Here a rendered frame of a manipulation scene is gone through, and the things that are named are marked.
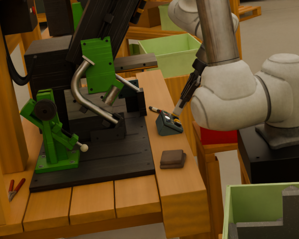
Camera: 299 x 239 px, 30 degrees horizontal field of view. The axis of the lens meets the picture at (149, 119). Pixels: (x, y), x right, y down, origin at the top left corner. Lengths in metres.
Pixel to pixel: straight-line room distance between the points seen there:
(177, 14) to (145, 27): 3.20
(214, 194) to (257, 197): 0.76
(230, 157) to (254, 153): 2.29
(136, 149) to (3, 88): 0.51
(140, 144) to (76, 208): 0.45
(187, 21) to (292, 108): 0.60
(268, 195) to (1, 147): 0.98
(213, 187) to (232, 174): 1.53
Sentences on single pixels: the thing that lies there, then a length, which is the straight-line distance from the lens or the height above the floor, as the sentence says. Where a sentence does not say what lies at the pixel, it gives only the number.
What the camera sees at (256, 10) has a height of 0.10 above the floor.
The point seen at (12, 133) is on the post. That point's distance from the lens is 2.05.
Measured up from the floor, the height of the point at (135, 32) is 0.70.
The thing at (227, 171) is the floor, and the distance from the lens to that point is 3.89.
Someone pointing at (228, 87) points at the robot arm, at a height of 1.17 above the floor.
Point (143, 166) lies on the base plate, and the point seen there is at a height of 0.90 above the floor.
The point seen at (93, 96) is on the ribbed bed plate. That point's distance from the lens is 2.22.
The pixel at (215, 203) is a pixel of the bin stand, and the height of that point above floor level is 0.55.
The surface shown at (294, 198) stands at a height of 1.11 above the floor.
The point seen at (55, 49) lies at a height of 1.24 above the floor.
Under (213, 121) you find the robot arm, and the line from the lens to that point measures 1.71.
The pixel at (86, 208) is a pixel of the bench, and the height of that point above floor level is 0.88.
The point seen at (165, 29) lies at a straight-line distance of 5.14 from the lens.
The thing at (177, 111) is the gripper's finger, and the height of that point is 0.95.
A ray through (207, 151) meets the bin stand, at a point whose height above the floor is 0.79.
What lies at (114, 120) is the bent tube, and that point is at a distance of 2.17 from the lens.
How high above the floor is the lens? 1.67
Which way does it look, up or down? 19 degrees down
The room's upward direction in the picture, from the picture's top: 8 degrees counter-clockwise
